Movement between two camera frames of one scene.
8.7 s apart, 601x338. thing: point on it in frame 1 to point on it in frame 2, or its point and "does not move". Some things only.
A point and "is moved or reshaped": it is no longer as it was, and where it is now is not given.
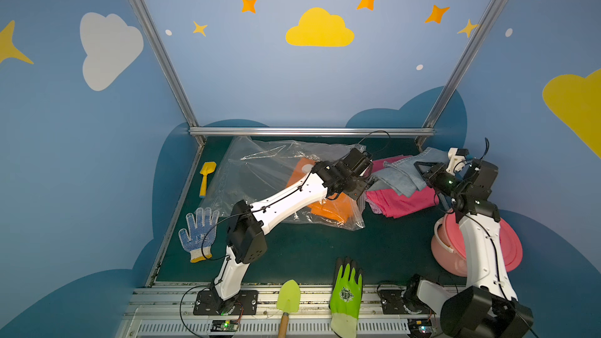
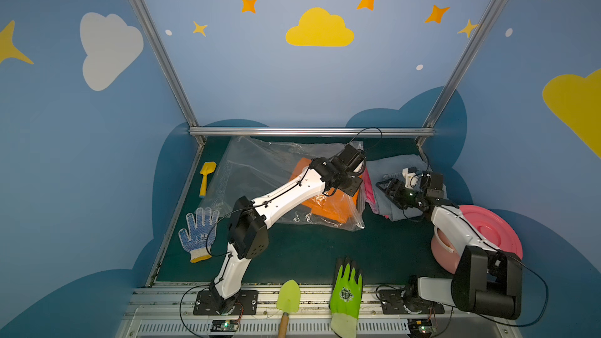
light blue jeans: x=403 y=175 is moved or reshaped
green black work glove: x=345 y=297 does not move
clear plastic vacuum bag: x=249 y=169 does not move
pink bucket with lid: x=448 y=249 does not move
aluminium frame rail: x=311 y=131 does not move
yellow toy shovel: x=208 y=167 does not move
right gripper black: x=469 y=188 to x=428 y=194
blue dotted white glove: x=201 y=235 does not move
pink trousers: x=392 y=204 is moved or reshaped
